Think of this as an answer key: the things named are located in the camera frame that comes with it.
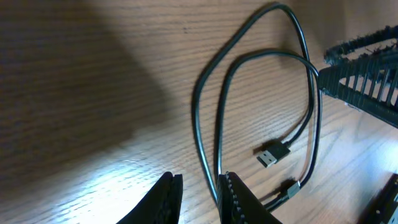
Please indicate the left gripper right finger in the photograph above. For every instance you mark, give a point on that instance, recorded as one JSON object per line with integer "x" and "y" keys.
{"x": 238, "y": 205}

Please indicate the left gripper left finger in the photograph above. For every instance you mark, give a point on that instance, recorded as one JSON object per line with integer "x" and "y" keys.
{"x": 161, "y": 204}

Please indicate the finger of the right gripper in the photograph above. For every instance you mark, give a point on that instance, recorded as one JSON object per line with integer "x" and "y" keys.
{"x": 368, "y": 84}
{"x": 336, "y": 55}

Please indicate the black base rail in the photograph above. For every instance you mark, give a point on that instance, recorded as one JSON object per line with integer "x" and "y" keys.
{"x": 383, "y": 208}

